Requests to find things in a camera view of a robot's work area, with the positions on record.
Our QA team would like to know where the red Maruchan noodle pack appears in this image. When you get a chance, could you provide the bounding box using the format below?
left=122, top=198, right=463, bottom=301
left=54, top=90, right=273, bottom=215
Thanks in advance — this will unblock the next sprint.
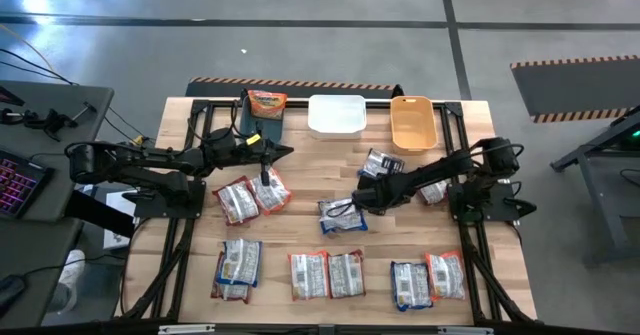
left=210, top=251, right=253, bottom=305
left=417, top=178, right=451, bottom=207
left=327, top=248, right=367, bottom=300
left=211, top=175, right=261, bottom=227

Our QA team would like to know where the white plastic bin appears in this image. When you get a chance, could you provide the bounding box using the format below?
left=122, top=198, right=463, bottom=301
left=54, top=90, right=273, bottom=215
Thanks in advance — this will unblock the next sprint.
left=306, top=93, right=368, bottom=141

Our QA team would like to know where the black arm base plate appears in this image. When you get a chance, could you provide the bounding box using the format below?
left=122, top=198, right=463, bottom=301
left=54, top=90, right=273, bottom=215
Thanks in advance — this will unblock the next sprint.
left=121, top=178, right=207, bottom=220
left=447, top=181, right=539, bottom=224

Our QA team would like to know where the black computer with green light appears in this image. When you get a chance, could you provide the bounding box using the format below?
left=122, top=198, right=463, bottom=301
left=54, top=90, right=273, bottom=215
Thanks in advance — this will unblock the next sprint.
left=619, top=119, right=640, bottom=152

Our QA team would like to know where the black backlit keyboard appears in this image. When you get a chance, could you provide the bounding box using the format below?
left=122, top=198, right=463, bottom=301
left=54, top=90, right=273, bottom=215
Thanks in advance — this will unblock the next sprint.
left=0, top=146, right=56, bottom=219

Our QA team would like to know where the dark device on desk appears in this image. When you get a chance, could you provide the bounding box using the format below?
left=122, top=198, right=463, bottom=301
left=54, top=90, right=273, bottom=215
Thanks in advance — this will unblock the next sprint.
left=0, top=78, right=27, bottom=107

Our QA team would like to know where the metal T-handle tool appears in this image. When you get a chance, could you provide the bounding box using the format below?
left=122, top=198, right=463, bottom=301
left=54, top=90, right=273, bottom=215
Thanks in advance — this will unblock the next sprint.
left=71, top=99, right=99, bottom=123

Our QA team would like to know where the grey desk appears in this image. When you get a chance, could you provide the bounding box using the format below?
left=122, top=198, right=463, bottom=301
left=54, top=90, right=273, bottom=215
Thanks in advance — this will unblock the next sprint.
left=0, top=213, right=86, bottom=329
left=0, top=79, right=115, bottom=222

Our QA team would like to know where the black clamp tool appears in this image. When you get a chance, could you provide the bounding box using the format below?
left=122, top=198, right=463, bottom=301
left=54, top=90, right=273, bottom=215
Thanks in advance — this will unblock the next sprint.
left=0, top=105, right=81, bottom=141

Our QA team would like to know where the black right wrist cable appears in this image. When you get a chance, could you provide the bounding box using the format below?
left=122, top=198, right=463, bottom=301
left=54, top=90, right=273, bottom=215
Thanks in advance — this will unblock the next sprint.
left=325, top=198, right=357, bottom=220

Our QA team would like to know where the black computer mouse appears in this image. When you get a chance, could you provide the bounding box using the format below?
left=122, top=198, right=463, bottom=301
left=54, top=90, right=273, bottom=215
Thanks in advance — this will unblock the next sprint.
left=0, top=273, right=27, bottom=320

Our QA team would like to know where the black aluminium table frame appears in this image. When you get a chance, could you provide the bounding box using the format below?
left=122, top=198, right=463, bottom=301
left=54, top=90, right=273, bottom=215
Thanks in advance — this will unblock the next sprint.
left=115, top=97, right=540, bottom=326

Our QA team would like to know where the blue Maruchan noodle pack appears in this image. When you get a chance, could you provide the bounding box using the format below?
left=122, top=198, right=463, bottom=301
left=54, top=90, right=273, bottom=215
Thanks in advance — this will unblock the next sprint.
left=217, top=238, right=264, bottom=289
left=357, top=147, right=407, bottom=180
left=317, top=197, right=369, bottom=236
left=389, top=260, right=434, bottom=313

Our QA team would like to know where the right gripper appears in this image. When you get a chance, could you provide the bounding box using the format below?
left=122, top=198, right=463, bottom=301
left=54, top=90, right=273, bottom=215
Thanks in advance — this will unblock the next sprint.
left=351, top=176, right=402, bottom=215

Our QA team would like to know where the orange floor cable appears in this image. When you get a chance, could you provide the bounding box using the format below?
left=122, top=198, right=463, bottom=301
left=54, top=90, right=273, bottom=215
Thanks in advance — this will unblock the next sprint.
left=0, top=22, right=57, bottom=76

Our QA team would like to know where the black floor cable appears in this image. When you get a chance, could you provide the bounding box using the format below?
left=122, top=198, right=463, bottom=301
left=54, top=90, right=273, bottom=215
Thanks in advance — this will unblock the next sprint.
left=0, top=46, right=79, bottom=87

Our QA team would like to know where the black metal table frame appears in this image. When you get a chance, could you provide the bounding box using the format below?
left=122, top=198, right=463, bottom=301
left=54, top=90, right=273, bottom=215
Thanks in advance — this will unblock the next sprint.
left=549, top=105, right=640, bottom=267

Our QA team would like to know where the orange Maruchan noodle pack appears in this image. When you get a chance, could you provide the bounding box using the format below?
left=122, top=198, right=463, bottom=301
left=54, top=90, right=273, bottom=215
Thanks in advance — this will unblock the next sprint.
left=247, top=89, right=289, bottom=122
left=424, top=250, right=467, bottom=302
left=248, top=167, right=293, bottom=216
left=287, top=250, right=331, bottom=302

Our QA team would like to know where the silver bracket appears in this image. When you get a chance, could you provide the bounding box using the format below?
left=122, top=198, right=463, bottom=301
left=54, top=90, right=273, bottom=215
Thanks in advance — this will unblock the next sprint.
left=437, top=326, right=495, bottom=335
left=157, top=324, right=217, bottom=335

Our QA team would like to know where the blue-grey plastic bin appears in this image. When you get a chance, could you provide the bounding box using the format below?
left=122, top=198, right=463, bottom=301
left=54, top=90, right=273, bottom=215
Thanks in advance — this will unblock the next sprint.
left=238, top=93, right=289, bottom=147

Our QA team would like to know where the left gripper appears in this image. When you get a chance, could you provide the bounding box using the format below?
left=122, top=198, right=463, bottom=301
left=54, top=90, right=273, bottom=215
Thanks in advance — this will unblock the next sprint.
left=233, top=137, right=295, bottom=165

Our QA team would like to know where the black floor mat striped edge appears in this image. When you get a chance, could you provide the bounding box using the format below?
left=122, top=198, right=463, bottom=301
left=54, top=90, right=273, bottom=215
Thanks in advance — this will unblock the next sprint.
left=184, top=76, right=405, bottom=100
left=509, top=54, right=640, bottom=124

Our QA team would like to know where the orange plastic bin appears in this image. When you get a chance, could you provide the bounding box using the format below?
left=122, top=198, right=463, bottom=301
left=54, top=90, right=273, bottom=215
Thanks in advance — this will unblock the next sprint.
left=389, top=95, right=440, bottom=156

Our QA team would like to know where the person's shoe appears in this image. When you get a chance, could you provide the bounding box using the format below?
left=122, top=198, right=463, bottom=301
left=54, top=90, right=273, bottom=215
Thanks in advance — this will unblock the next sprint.
left=49, top=248, right=87, bottom=314

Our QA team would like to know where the white box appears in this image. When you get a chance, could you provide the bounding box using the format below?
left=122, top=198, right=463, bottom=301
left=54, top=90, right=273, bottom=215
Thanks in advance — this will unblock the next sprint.
left=102, top=187, right=137, bottom=250

